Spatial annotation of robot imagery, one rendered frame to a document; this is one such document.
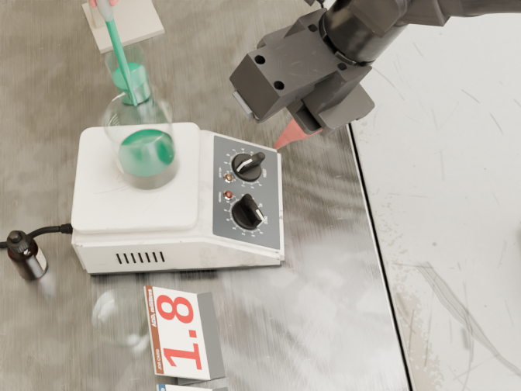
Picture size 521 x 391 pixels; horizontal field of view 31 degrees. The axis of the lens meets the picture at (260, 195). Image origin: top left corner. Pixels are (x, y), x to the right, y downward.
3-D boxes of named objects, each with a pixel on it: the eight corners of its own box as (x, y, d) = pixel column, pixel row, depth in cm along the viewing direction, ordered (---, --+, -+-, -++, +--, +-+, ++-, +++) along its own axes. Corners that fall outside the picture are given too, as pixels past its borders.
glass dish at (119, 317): (128, 286, 93) (124, 276, 91) (162, 323, 90) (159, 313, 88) (84, 321, 91) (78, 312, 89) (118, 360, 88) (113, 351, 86)
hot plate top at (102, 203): (201, 126, 93) (200, 120, 92) (198, 229, 86) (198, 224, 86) (82, 132, 93) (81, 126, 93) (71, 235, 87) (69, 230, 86)
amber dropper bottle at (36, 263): (29, 286, 93) (8, 252, 87) (12, 268, 95) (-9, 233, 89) (53, 268, 94) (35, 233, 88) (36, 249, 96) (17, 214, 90)
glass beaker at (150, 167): (172, 204, 87) (158, 152, 80) (109, 191, 89) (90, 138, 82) (195, 145, 91) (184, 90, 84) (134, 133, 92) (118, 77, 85)
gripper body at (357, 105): (319, 142, 79) (366, 94, 74) (250, 49, 81) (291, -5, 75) (366, 117, 83) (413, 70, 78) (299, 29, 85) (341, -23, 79)
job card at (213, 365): (211, 292, 92) (206, 273, 88) (225, 377, 87) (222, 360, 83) (150, 304, 91) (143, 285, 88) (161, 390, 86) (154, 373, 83)
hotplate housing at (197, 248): (281, 162, 99) (277, 117, 93) (284, 271, 92) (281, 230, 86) (76, 172, 100) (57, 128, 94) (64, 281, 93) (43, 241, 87)
